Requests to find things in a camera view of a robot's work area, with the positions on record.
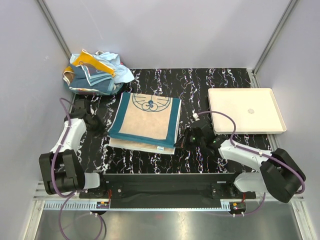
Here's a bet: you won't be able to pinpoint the yellow towel in basket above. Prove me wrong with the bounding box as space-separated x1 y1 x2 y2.
69 49 116 77

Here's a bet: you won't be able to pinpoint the white square tray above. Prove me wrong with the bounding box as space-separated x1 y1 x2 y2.
208 88 287 135

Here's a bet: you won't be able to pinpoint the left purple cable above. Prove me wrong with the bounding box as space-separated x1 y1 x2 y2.
49 97 107 240

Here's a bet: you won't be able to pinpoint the small circuit board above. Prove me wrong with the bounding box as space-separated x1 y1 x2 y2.
232 202 246 210
96 201 110 209

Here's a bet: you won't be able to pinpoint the right small circuit board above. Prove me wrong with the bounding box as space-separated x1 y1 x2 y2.
232 202 246 210

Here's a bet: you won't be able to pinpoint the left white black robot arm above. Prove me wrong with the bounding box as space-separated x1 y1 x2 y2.
38 99 108 198

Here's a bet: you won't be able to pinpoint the left small circuit board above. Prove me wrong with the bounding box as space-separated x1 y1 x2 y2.
96 201 110 209

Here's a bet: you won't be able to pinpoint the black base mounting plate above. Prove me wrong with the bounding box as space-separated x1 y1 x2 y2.
79 173 256 210

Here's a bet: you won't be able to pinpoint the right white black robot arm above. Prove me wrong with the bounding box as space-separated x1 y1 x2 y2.
174 126 306 203

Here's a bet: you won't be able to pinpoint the teal beige Doraemon towel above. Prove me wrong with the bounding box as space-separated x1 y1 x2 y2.
108 92 182 155

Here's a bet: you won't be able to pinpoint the light blue towel in basket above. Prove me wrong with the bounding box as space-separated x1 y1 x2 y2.
81 50 135 84

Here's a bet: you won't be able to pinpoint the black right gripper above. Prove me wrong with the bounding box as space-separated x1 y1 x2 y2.
174 127 206 152

